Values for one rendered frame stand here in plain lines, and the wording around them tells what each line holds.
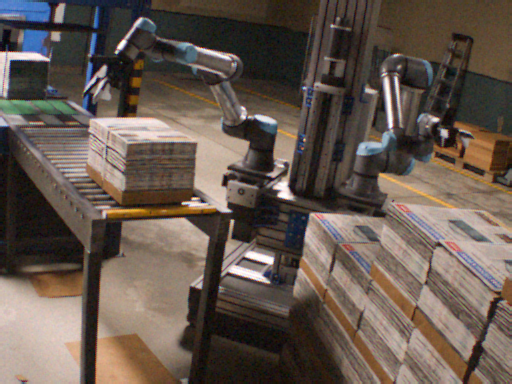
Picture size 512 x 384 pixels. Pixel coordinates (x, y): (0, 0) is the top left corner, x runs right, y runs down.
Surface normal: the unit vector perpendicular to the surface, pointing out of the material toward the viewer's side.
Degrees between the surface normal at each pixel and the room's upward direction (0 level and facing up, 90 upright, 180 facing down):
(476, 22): 90
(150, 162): 90
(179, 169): 90
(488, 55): 90
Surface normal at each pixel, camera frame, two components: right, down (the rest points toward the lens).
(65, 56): 0.56, 0.33
